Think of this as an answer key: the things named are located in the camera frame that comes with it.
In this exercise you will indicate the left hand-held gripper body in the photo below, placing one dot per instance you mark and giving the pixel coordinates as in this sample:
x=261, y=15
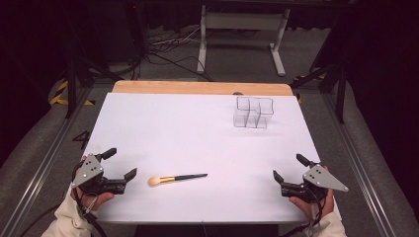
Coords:
x=88, y=171

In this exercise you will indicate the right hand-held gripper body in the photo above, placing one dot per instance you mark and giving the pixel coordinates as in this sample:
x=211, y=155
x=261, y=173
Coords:
x=321, y=179

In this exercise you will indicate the person's left hand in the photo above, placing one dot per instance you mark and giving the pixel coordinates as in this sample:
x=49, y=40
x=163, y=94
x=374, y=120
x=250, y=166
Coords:
x=96, y=198

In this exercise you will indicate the person's right hand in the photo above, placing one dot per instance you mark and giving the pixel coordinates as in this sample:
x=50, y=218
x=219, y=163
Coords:
x=308, y=206

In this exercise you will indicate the clear acrylic organizer box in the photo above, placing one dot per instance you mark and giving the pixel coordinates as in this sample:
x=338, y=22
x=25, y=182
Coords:
x=253, y=112

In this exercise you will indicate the white table cover sheet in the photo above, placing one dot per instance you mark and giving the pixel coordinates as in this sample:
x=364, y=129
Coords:
x=197, y=148

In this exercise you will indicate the black tripod stand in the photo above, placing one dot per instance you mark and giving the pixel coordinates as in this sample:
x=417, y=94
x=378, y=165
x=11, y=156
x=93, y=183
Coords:
x=74, y=75
x=339, y=82

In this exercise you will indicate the aluminium floor rail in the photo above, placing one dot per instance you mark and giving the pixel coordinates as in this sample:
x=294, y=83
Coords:
x=42, y=164
x=359, y=164

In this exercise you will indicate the white metal stand frame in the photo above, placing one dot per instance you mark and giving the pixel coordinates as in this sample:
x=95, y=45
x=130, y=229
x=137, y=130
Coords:
x=242, y=21

